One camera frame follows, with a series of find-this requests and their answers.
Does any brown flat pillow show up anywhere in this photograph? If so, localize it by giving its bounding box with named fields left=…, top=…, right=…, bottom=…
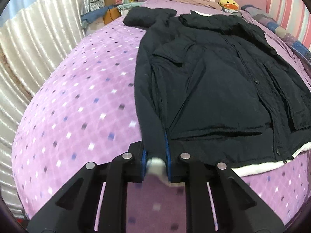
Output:
left=170, top=0, right=222, bottom=10

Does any patchwork folded quilt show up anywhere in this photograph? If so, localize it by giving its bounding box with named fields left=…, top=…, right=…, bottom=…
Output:
left=241, top=4, right=310, bottom=70

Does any blue cloth on nightstand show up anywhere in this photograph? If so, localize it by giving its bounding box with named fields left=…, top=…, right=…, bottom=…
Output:
left=81, top=5, right=116, bottom=24

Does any purple diamond pattern bedspread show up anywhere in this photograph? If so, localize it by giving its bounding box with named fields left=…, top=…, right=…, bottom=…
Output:
left=12, top=9, right=310, bottom=232

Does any cream pleated curtain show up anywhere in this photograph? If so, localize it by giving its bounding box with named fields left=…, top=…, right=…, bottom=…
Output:
left=1, top=0, right=90, bottom=217

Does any black padded winter coat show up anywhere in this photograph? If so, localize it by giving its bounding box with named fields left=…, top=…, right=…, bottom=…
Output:
left=123, top=7, right=310, bottom=180

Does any orange wooden nightstand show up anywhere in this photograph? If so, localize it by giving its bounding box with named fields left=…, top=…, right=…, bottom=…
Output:
left=103, top=7, right=121, bottom=25

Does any yellow duck plush toy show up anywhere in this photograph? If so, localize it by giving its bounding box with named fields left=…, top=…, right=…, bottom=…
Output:
left=218, top=0, right=239, bottom=10

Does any grey patterned storage box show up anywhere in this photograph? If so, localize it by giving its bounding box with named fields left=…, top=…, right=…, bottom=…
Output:
left=90, top=0, right=105, bottom=11

